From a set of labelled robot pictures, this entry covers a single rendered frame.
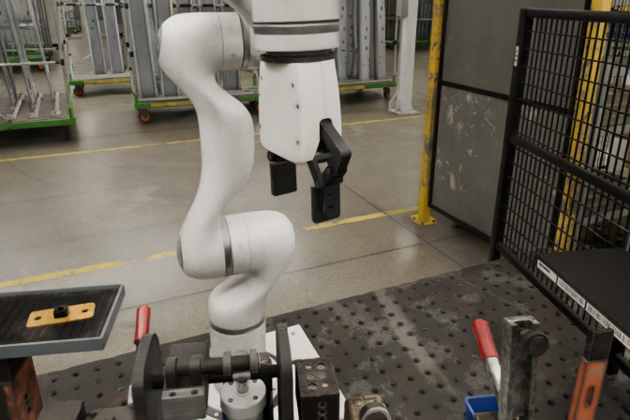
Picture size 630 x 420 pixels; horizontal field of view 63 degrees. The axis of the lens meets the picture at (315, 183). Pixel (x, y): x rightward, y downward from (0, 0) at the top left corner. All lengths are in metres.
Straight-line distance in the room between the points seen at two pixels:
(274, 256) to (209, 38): 0.42
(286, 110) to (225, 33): 0.42
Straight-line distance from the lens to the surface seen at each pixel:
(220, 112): 0.91
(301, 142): 0.49
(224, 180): 0.94
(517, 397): 0.73
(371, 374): 1.36
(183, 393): 0.65
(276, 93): 0.52
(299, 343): 1.36
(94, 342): 0.75
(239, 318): 1.07
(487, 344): 0.77
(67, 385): 1.46
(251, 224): 1.00
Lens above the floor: 1.58
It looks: 20 degrees down
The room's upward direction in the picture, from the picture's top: straight up
